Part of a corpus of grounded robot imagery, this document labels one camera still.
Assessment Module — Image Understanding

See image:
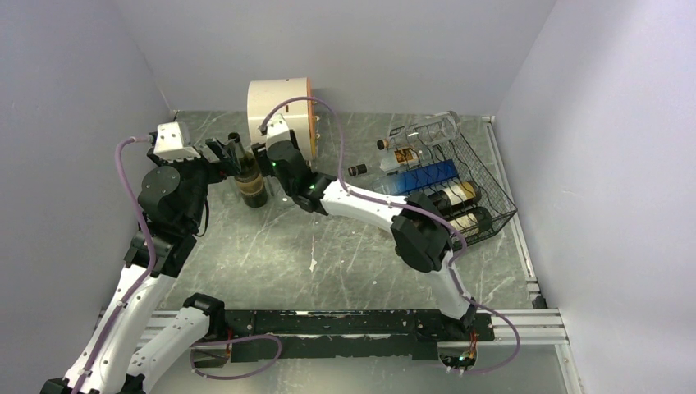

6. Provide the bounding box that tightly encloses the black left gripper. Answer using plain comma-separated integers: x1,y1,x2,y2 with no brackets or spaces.
148,136,239,229

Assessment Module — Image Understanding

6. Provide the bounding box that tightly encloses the clear tall glass bottle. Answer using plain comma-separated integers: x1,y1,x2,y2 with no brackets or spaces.
265,176,284,204

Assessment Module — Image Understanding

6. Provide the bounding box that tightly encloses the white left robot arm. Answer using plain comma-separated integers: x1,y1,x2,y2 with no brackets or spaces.
42,135,241,393

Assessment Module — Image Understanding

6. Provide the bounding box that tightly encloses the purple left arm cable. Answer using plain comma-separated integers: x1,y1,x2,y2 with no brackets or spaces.
67,135,162,394

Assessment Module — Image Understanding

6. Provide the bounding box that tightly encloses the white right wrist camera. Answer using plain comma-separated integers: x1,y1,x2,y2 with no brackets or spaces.
259,113,292,149

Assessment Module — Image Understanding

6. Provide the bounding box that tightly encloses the white cylindrical drum appliance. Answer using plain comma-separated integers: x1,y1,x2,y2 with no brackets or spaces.
246,77,318,162

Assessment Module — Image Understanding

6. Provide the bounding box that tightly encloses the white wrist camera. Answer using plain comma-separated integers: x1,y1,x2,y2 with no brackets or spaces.
259,113,292,149
153,121,201,163

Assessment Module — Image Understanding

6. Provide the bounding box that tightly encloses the blue clear vodka bottle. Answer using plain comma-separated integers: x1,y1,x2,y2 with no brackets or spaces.
372,160,458,195

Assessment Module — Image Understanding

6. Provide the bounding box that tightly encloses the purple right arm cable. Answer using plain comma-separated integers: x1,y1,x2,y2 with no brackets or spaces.
259,96,522,378

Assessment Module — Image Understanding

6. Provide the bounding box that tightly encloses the clear bottle with black cap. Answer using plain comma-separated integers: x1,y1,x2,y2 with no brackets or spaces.
348,148,423,176

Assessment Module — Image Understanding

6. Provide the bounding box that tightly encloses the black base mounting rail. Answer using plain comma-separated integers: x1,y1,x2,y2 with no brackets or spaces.
200,309,495,362

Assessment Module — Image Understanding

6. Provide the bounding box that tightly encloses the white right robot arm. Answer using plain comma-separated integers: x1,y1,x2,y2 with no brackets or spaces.
251,140,477,340

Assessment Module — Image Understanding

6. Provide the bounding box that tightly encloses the black wire wine rack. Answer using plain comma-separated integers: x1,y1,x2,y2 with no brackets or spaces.
385,131,517,245

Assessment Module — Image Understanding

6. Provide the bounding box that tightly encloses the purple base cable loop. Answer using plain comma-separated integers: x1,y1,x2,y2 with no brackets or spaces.
188,333,284,382

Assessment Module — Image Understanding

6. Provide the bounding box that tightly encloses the dark green silver-capped wine bottle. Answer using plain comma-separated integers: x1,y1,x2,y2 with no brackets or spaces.
228,132,268,208

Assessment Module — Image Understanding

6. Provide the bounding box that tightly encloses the clear bottle with cork stopper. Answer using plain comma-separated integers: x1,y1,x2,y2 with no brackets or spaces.
376,111,461,150

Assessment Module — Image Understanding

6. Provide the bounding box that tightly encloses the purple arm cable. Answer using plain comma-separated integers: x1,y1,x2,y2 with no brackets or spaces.
259,96,522,378
67,135,162,394

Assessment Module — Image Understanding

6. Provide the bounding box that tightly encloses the dark wine bottle black cap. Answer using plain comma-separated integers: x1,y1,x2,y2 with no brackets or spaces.
444,207,492,237

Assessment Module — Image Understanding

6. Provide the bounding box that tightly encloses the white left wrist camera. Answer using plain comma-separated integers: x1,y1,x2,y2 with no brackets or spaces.
153,121,201,163

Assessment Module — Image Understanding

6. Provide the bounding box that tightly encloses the red wine bottle gold foil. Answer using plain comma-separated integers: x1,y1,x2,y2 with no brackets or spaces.
427,180,482,213

